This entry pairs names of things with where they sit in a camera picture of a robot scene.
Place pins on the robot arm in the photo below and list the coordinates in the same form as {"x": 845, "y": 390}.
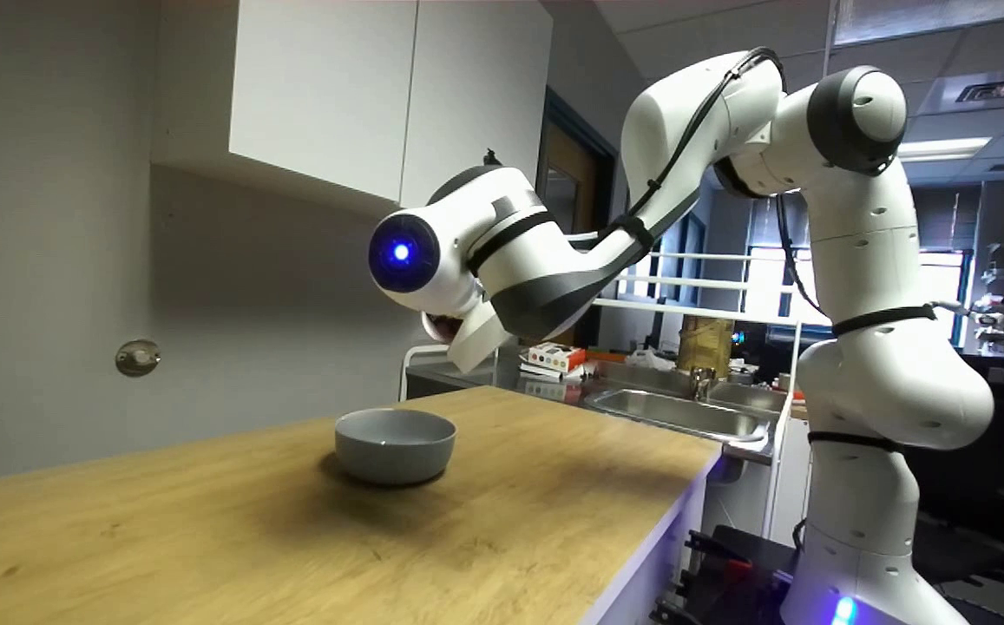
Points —
{"x": 866, "y": 260}

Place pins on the grey ceramic bowl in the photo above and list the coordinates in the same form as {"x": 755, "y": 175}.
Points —
{"x": 393, "y": 451}

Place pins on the white and orange box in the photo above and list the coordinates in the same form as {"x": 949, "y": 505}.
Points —
{"x": 555, "y": 356}

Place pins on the dark framed door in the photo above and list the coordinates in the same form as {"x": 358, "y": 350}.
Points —
{"x": 573, "y": 174}

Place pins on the brown translucent container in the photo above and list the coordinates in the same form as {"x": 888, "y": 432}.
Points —
{"x": 705, "y": 345}

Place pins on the steel sink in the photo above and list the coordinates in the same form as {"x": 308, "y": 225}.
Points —
{"x": 684, "y": 413}

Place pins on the steel tap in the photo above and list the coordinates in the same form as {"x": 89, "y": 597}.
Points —
{"x": 702, "y": 382}

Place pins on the window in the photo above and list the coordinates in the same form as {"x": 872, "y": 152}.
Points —
{"x": 766, "y": 282}

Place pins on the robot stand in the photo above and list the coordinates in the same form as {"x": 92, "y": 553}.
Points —
{"x": 727, "y": 582}

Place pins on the ceiling light panel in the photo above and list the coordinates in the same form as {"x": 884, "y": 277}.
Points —
{"x": 942, "y": 149}

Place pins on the ceiling air vent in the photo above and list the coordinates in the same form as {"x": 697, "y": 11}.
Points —
{"x": 990, "y": 90}

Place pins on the white wall cabinet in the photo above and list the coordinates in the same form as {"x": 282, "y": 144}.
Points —
{"x": 328, "y": 87}

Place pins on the round metal wall knob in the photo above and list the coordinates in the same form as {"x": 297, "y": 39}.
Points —
{"x": 137, "y": 358}

